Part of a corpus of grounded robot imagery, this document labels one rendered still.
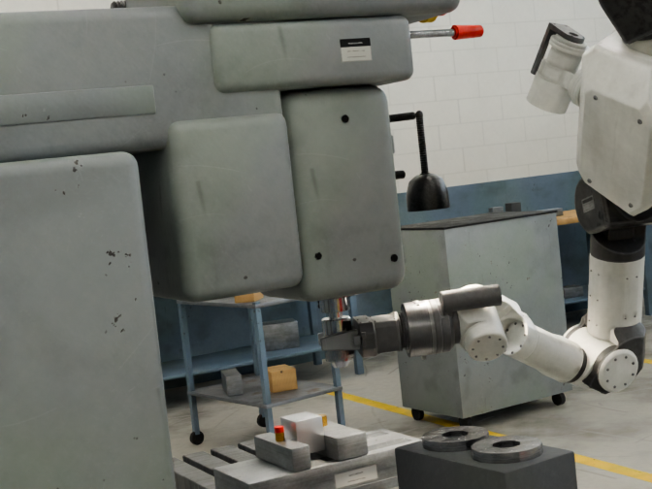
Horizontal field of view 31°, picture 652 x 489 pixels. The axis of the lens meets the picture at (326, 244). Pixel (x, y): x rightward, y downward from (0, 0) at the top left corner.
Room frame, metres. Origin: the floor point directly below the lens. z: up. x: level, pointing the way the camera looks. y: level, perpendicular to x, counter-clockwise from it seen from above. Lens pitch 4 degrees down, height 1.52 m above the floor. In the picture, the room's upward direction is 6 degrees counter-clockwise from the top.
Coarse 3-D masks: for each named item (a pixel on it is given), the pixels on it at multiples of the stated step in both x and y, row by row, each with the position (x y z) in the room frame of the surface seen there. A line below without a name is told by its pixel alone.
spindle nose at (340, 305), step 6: (324, 300) 1.88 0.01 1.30; (330, 300) 1.87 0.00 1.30; (336, 300) 1.87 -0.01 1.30; (342, 300) 1.88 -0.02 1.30; (348, 300) 1.89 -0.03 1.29; (324, 306) 1.88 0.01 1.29; (330, 306) 1.87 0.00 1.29; (336, 306) 1.87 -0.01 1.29; (342, 306) 1.88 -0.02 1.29; (348, 306) 1.89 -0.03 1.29; (324, 312) 1.88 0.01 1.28; (330, 312) 1.88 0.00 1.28
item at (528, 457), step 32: (416, 448) 1.56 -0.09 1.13; (448, 448) 1.53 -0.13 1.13; (480, 448) 1.48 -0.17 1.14; (512, 448) 1.46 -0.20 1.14; (544, 448) 1.49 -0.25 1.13; (416, 480) 1.55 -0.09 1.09; (448, 480) 1.49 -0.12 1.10; (480, 480) 1.44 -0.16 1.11; (512, 480) 1.41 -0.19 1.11; (544, 480) 1.44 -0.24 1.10; (576, 480) 1.47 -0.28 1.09
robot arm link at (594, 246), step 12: (624, 228) 1.95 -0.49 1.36; (636, 228) 1.96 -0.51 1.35; (600, 240) 1.96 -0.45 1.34; (612, 240) 1.96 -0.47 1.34; (624, 240) 1.96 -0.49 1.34; (636, 240) 1.96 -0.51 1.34; (600, 252) 1.95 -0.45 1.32; (612, 252) 1.94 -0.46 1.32; (624, 252) 1.94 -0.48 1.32; (636, 252) 1.94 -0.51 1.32
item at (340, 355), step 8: (328, 328) 1.88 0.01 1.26; (336, 328) 1.87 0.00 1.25; (344, 328) 1.88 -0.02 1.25; (328, 352) 1.88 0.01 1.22; (336, 352) 1.87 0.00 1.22; (344, 352) 1.88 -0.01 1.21; (352, 352) 1.89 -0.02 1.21; (328, 360) 1.88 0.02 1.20; (336, 360) 1.87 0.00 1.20; (344, 360) 1.88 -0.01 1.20
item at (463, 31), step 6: (420, 30) 1.87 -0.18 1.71; (426, 30) 1.88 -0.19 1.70; (432, 30) 1.88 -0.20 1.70; (438, 30) 1.89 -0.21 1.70; (444, 30) 1.89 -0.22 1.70; (450, 30) 1.90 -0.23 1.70; (456, 30) 1.90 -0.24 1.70; (462, 30) 1.90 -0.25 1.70; (468, 30) 1.90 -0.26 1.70; (474, 30) 1.91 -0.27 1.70; (480, 30) 1.92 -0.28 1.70; (414, 36) 1.87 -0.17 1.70; (420, 36) 1.87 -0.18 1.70; (426, 36) 1.88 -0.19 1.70; (432, 36) 1.88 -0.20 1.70; (438, 36) 1.89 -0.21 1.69; (444, 36) 1.89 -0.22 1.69; (450, 36) 1.90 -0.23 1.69; (456, 36) 1.90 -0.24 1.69; (462, 36) 1.90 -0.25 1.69; (468, 36) 1.91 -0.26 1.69; (474, 36) 1.92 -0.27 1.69; (480, 36) 1.92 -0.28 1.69
